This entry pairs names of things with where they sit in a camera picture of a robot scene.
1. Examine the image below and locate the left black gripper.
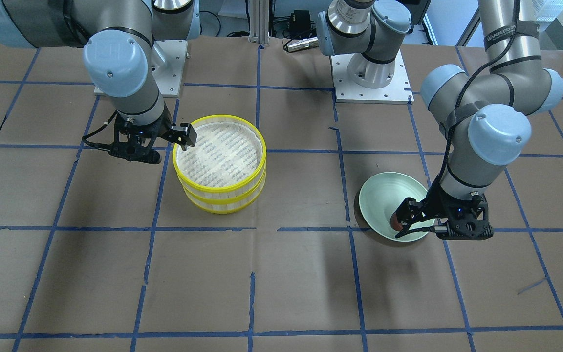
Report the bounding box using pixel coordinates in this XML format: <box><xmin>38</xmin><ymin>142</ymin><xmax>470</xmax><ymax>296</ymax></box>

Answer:
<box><xmin>394</xmin><ymin>184</ymin><xmax>489</xmax><ymax>240</ymax></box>

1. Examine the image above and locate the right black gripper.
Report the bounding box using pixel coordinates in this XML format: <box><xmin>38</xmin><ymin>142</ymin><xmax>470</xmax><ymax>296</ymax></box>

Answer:
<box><xmin>114</xmin><ymin>110</ymin><xmax>197</xmax><ymax>150</ymax></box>

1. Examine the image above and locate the brown bun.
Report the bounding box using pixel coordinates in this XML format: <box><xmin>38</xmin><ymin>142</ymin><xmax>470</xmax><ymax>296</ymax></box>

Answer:
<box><xmin>389</xmin><ymin>212</ymin><xmax>404</xmax><ymax>232</ymax></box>

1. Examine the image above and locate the yellow steamer layer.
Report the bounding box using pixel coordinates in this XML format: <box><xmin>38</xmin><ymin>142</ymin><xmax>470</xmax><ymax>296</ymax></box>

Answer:
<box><xmin>179</xmin><ymin>171</ymin><xmax>266</xmax><ymax>214</ymax></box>
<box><xmin>172</xmin><ymin>114</ymin><xmax>266</xmax><ymax>193</ymax></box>

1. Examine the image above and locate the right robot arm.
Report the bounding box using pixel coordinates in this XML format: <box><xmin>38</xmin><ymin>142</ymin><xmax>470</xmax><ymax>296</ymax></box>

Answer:
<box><xmin>0</xmin><ymin>0</ymin><xmax>200</xmax><ymax>164</ymax></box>

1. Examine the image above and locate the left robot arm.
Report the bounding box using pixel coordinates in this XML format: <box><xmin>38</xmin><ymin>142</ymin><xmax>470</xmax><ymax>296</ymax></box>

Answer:
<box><xmin>317</xmin><ymin>0</ymin><xmax>563</xmax><ymax>241</ymax></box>

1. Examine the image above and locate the green bowl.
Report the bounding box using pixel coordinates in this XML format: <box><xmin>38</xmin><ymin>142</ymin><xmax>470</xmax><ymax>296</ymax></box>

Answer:
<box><xmin>358</xmin><ymin>172</ymin><xmax>428</xmax><ymax>242</ymax></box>

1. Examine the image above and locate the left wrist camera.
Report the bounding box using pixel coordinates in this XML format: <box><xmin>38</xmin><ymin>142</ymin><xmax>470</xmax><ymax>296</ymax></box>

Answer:
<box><xmin>435</xmin><ymin>218</ymin><xmax>494</xmax><ymax>240</ymax></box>

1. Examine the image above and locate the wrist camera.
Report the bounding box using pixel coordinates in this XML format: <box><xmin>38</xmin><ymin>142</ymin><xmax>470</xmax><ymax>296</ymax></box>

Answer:
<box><xmin>435</xmin><ymin>218</ymin><xmax>494</xmax><ymax>240</ymax></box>
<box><xmin>108</xmin><ymin>142</ymin><xmax>161</xmax><ymax>165</ymax></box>

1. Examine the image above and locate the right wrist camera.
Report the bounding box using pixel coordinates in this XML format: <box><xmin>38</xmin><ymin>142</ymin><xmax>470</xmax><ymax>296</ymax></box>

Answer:
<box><xmin>108</xmin><ymin>142</ymin><xmax>161</xmax><ymax>165</ymax></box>

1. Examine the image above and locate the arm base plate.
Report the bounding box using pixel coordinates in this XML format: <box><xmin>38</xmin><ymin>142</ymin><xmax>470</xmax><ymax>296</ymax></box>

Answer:
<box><xmin>94</xmin><ymin>39</ymin><xmax>188</xmax><ymax>98</ymax></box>
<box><xmin>330</xmin><ymin>51</ymin><xmax>414</xmax><ymax>104</ymax></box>

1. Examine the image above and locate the aluminium frame post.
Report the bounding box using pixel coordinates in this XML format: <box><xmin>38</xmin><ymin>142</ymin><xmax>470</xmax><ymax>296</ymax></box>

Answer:
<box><xmin>247</xmin><ymin>0</ymin><xmax>272</xmax><ymax>47</ymax></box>

